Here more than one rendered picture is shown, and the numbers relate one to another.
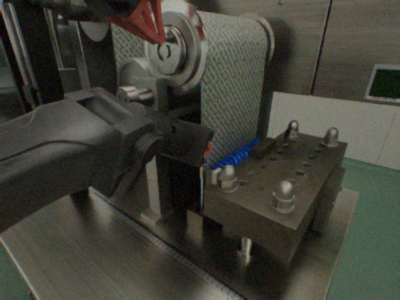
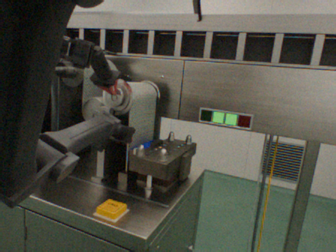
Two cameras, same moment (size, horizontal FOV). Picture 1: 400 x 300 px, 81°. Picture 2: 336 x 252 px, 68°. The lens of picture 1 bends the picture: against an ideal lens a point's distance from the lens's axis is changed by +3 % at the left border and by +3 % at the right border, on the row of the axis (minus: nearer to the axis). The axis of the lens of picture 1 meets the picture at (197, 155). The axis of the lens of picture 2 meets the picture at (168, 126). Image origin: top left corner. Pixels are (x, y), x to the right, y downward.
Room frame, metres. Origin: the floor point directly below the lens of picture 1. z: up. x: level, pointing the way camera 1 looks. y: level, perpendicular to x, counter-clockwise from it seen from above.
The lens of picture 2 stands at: (-0.59, 0.13, 1.35)
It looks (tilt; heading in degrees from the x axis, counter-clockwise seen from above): 11 degrees down; 343
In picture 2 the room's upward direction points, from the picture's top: 6 degrees clockwise
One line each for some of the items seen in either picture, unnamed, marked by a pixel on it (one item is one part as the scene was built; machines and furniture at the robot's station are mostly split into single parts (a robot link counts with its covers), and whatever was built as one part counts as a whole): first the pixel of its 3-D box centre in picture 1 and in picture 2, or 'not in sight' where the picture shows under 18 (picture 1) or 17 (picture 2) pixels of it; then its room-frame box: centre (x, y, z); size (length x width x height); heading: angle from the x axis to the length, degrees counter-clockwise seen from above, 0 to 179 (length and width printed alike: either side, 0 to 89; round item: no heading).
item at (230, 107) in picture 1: (233, 121); (142, 128); (0.49, -0.08, 1.11); 0.23 x 0.01 x 0.18; 141
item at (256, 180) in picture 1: (286, 173); (167, 154); (0.45, -0.20, 1.00); 0.40 x 0.16 x 0.06; 141
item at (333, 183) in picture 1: (330, 198); (186, 165); (0.40, -0.28, 0.96); 0.10 x 0.03 x 0.11; 141
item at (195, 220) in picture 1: (229, 191); (139, 167); (0.50, -0.08, 0.92); 0.28 x 0.04 x 0.04; 141
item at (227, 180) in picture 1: (227, 176); (140, 150); (0.35, -0.05, 1.05); 0.04 x 0.04 x 0.04
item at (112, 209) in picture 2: not in sight; (112, 208); (0.16, 0.07, 0.91); 0.07 x 0.07 x 0.02; 51
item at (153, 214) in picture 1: (151, 156); (101, 144); (0.43, 0.10, 1.05); 0.06 x 0.05 x 0.31; 141
